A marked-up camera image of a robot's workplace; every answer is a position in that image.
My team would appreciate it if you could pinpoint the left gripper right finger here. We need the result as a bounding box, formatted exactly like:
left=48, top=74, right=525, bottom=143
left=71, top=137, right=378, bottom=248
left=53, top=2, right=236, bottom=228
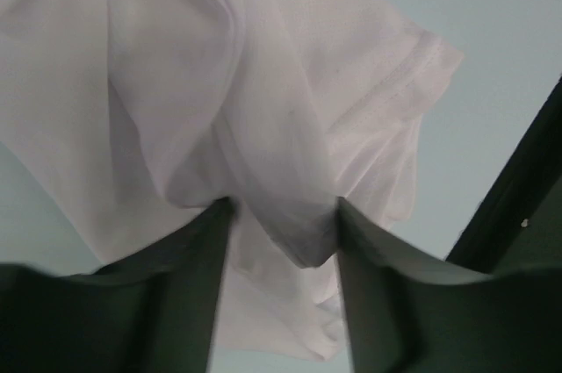
left=336, top=200, right=561, bottom=372

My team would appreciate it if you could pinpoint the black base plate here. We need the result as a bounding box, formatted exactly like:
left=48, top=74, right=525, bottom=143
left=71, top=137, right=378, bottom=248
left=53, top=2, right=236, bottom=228
left=447, top=83, right=561, bottom=273

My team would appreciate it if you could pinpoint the white t shirt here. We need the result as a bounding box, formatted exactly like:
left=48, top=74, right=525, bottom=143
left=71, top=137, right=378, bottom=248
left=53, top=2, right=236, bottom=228
left=1, top=0, right=463, bottom=361

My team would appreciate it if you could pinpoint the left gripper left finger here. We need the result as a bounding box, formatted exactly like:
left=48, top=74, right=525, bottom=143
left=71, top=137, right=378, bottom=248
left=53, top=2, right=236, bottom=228
left=1, top=198, right=233, bottom=372

